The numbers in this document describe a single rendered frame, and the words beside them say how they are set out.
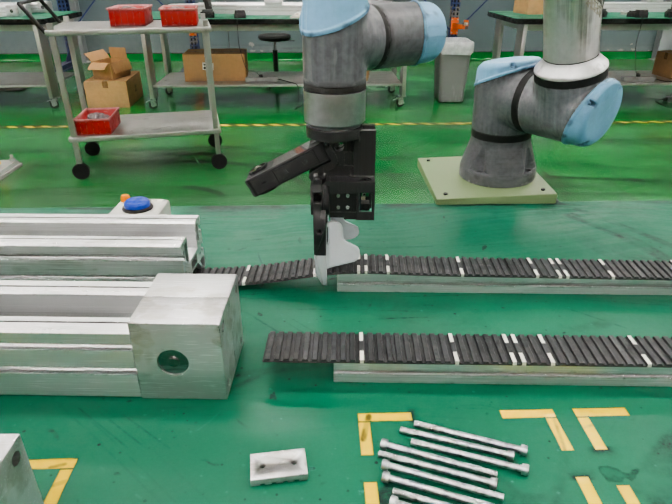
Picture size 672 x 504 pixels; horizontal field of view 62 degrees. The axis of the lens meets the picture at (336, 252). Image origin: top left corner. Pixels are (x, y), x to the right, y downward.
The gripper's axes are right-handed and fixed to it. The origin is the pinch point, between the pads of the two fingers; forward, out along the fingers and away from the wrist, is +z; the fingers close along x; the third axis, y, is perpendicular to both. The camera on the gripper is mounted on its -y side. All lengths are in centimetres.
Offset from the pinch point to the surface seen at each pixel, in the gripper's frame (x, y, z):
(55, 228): 2.2, -37.4, -4.5
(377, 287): -2.1, 8.0, 2.2
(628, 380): -21.1, 34.0, 2.1
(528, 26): 456, 160, 11
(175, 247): -5.0, -18.3, -5.3
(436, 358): -21.1, 13.3, -0.6
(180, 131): 273, -100, 55
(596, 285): -1.4, 38.2, 1.9
